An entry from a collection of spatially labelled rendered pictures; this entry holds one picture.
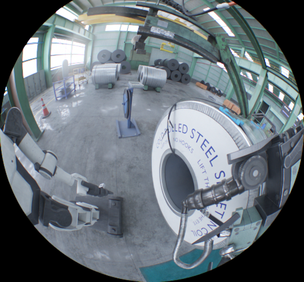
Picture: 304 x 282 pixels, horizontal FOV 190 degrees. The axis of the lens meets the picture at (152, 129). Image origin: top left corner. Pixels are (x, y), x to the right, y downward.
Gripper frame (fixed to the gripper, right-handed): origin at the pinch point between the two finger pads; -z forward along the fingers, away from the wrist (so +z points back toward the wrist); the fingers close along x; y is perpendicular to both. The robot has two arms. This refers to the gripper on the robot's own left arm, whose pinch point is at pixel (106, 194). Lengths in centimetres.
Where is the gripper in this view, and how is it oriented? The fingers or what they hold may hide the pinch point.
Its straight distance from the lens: 82.3
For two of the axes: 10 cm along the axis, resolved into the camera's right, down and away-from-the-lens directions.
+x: 8.9, -4.6, 0.0
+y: -3.0, -5.9, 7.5
